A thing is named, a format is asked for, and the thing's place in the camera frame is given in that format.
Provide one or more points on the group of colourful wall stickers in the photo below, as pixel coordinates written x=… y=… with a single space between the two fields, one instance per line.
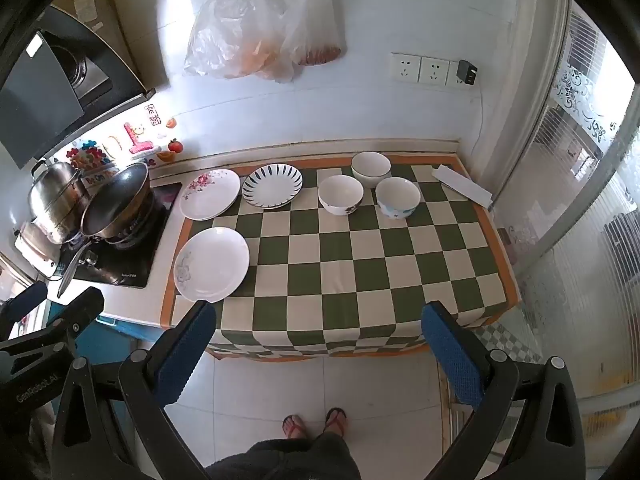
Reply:
x=135 y=141

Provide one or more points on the black range hood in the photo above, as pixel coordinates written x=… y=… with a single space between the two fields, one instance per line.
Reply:
x=45 y=90

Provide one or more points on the black gas stove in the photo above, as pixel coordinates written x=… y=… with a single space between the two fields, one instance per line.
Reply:
x=130 y=260

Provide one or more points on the white plate with blue flower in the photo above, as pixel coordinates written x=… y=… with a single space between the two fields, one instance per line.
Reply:
x=212 y=265

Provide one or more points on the black charger plug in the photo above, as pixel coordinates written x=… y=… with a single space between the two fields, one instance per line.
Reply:
x=467 y=71

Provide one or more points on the person's dark trousers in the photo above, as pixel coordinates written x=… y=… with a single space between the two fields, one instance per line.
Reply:
x=285 y=460

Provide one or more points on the stainless steel pot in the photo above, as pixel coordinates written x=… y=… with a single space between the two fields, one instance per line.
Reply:
x=52 y=200

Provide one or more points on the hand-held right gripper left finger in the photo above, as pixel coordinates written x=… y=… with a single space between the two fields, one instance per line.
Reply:
x=185 y=355

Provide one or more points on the white wall socket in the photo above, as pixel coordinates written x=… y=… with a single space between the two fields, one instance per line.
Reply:
x=452 y=74
x=405 y=67
x=433 y=70

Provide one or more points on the person's right sandalled foot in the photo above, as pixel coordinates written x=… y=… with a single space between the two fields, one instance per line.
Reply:
x=335 y=421

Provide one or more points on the frosted glass sliding door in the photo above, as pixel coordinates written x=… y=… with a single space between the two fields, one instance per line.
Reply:
x=570 y=200

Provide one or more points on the blue base cabinet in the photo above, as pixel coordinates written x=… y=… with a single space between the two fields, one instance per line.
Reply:
x=127 y=342

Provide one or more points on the person's sandalled foot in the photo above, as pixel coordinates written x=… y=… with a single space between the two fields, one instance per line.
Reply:
x=335 y=421
x=295 y=427

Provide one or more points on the dark frying pan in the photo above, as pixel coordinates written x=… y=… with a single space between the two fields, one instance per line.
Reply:
x=117 y=202

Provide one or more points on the green checkered tablecloth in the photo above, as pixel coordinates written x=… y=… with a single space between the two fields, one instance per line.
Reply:
x=340 y=270

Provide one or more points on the person's left sandalled foot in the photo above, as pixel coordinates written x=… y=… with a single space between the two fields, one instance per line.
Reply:
x=295 y=427

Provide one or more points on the blue striped plate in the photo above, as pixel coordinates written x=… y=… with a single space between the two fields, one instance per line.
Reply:
x=272 y=186

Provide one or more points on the clear plastic bag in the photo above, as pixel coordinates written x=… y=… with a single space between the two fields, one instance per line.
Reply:
x=320 y=25
x=235 y=25

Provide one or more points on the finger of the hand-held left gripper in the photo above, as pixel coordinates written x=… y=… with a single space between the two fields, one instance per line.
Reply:
x=82 y=310
x=27 y=300

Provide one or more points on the long white box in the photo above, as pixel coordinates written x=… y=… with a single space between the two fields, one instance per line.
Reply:
x=462 y=186

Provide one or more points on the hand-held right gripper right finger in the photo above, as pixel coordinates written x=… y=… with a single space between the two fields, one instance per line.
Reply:
x=450 y=355

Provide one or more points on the white bowl with black rim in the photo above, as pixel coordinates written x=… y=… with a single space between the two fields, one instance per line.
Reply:
x=371 y=167

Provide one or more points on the white bowl with red flowers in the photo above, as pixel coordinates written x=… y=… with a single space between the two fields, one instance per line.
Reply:
x=340 y=194

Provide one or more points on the pink floral plate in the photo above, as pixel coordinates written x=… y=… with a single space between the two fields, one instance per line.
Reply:
x=210 y=194

